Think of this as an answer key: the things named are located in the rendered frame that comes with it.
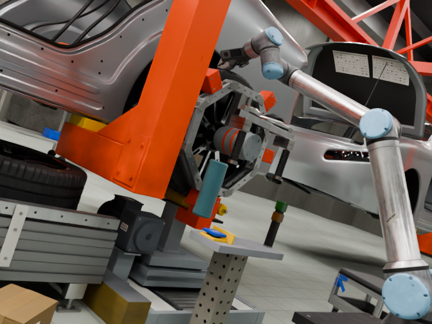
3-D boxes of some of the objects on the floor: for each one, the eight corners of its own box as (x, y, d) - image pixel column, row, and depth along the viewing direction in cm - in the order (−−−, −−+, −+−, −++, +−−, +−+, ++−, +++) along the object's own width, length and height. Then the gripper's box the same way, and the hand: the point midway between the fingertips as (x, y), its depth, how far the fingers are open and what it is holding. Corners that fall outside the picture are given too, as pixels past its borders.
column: (200, 338, 201) (232, 245, 201) (215, 350, 194) (249, 254, 194) (183, 339, 194) (216, 243, 194) (199, 352, 187) (233, 252, 187)
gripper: (259, 60, 223) (228, 77, 238) (255, 42, 224) (224, 60, 239) (247, 58, 217) (216, 75, 232) (242, 40, 218) (212, 58, 233)
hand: (218, 66), depth 233 cm, fingers closed, pressing on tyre
